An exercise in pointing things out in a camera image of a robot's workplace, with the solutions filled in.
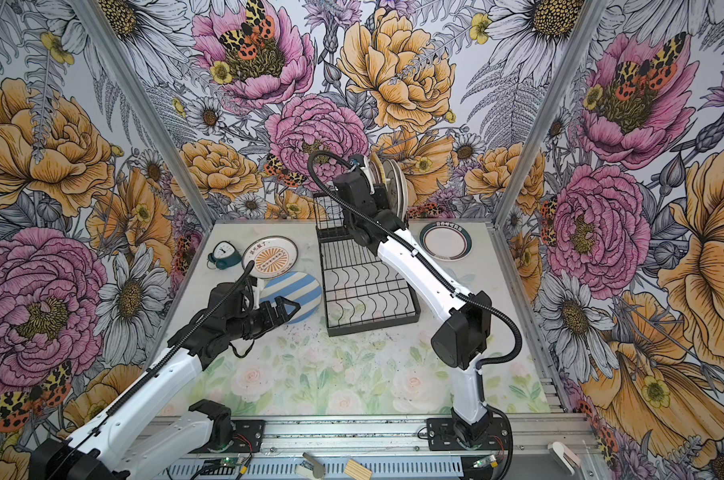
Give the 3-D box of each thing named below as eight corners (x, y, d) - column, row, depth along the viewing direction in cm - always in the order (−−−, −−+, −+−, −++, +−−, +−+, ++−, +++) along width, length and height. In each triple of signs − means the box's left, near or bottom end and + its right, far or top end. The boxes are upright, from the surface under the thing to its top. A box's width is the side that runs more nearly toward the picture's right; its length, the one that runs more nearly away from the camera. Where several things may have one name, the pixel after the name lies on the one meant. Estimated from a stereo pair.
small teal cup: (210, 270, 109) (205, 262, 105) (219, 249, 115) (214, 241, 111) (237, 270, 109) (232, 263, 105) (244, 249, 115) (240, 241, 112)
